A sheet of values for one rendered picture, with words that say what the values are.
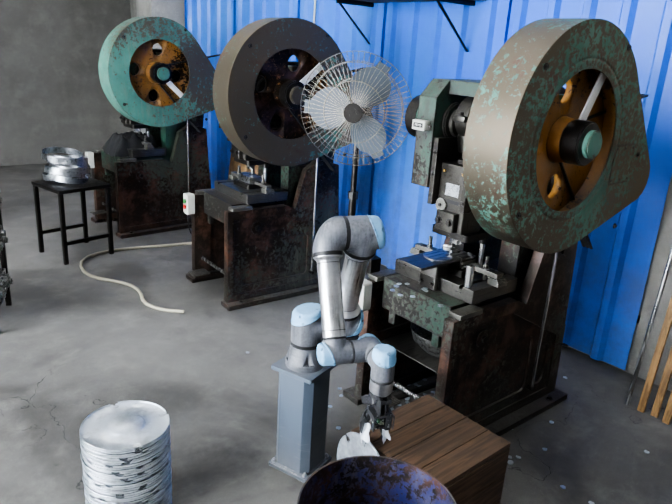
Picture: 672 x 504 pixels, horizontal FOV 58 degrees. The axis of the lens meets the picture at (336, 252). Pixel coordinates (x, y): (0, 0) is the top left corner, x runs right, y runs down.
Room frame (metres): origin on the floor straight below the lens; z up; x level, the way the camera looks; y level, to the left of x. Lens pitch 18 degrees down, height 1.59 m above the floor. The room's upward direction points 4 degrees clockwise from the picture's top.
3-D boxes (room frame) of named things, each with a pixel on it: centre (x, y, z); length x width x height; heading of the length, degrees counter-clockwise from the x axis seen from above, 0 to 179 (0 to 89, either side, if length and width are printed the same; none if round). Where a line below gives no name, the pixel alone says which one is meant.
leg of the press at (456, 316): (2.43, -0.81, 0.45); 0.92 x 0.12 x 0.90; 130
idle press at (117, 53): (5.41, 1.49, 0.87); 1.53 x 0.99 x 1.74; 133
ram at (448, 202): (2.51, -0.50, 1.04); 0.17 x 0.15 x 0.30; 130
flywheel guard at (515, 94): (2.35, -0.83, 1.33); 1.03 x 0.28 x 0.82; 130
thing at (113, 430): (1.77, 0.68, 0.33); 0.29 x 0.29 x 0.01
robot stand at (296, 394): (2.06, 0.09, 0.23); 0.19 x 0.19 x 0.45; 59
